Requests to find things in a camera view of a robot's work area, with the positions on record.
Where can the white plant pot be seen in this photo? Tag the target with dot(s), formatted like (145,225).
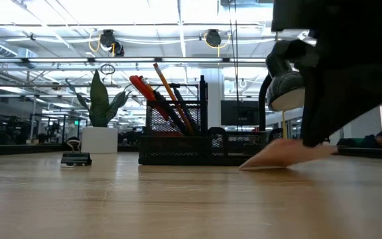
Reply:
(99,141)

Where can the seated person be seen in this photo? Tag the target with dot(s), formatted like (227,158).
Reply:
(378,139)

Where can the black gooseneck desk lamp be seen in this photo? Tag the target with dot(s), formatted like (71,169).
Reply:
(284,89)

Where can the pink sticky note pad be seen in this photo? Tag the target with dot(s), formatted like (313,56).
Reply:
(284,154)

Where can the green snake plant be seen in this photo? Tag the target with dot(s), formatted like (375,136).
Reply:
(99,99)

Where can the black binder clip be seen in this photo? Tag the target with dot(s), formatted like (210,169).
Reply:
(76,158)

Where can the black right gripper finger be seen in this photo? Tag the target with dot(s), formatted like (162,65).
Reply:
(330,109)

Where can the black mesh desk organizer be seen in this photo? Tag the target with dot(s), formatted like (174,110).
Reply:
(172,151)

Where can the black monitor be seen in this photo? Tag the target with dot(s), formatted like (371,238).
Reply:
(239,113)

